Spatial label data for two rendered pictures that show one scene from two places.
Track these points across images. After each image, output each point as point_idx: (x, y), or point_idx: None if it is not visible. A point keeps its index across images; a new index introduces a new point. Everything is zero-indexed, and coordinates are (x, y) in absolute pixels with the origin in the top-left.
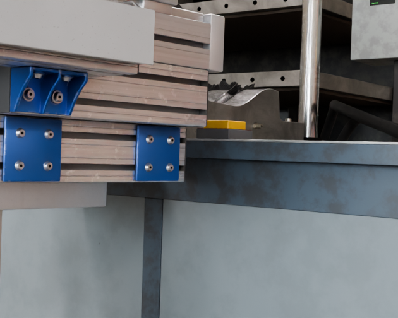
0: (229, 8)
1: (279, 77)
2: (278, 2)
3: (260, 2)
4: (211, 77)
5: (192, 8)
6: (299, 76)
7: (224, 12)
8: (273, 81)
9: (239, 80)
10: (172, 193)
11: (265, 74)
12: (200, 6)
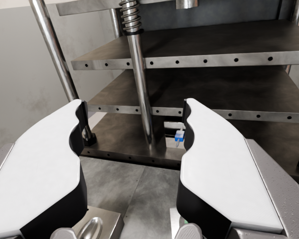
0: (239, 62)
1: (286, 116)
2: None
3: (276, 59)
4: (218, 112)
5: (197, 60)
6: None
7: (233, 65)
8: (279, 119)
9: (245, 115)
10: None
11: (272, 114)
12: (207, 59)
